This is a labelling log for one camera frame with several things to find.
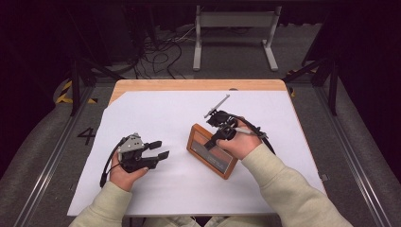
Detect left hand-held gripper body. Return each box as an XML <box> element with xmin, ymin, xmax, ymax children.
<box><xmin>116</xmin><ymin>131</ymin><xmax>160</xmax><ymax>174</ymax></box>

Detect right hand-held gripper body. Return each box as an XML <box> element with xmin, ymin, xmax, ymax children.
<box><xmin>203</xmin><ymin>94</ymin><xmax>239</xmax><ymax>141</ymax></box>

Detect orange wooden photo frame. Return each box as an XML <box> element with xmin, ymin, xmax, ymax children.
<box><xmin>186</xmin><ymin>123</ymin><xmax>239</xmax><ymax>181</ymax></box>

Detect person's right hand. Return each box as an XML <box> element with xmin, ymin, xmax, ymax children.
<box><xmin>216</xmin><ymin>116</ymin><xmax>263</xmax><ymax>161</ymax></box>

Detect person's left hand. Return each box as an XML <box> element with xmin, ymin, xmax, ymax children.
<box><xmin>109</xmin><ymin>152</ymin><xmax>149</xmax><ymax>193</ymax></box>

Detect large white paper sheet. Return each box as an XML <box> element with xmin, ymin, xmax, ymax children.
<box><xmin>66</xmin><ymin>90</ymin><xmax>327</xmax><ymax>218</ymax></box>

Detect person's legs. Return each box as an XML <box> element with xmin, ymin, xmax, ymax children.
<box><xmin>141</xmin><ymin>215</ymin><xmax>272</xmax><ymax>227</ymax></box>

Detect black metal stand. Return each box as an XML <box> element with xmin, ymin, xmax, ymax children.
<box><xmin>283</xmin><ymin>55</ymin><xmax>340</xmax><ymax>116</ymax></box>
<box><xmin>67</xmin><ymin>55</ymin><xmax>125</xmax><ymax>116</ymax></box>

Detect white metal stand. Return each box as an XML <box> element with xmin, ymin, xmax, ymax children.
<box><xmin>192</xmin><ymin>5</ymin><xmax>283</xmax><ymax>72</ymax></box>

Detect dark cabinet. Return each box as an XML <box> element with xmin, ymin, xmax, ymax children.
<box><xmin>102</xmin><ymin>4</ymin><xmax>150</xmax><ymax>65</ymax></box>

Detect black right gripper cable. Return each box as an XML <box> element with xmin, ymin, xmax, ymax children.
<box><xmin>233</xmin><ymin>114</ymin><xmax>277</xmax><ymax>156</ymax></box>

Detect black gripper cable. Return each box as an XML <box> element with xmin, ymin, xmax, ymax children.
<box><xmin>99</xmin><ymin>137</ymin><xmax>128</xmax><ymax>189</ymax></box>
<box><xmin>233</xmin><ymin>114</ymin><xmax>277</xmax><ymax>156</ymax></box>

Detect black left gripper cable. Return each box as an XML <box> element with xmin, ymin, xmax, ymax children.
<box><xmin>99</xmin><ymin>137</ymin><xmax>128</xmax><ymax>189</ymax></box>

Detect aluminium floor rail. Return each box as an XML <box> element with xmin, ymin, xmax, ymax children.
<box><xmin>315</xmin><ymin>84</ymin><xmax>393</xmax><ymax>227</ymax></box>
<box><xmin>12</xmin><ymin>84</ymin><xmax>96</xmax><ymax>227</ymax></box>

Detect tangle of black floor cables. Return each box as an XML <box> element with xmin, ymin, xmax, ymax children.
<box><xmin>133</xmin><ymin>26</ymin><xmax>198</xmax><ymax>79</ymax></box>

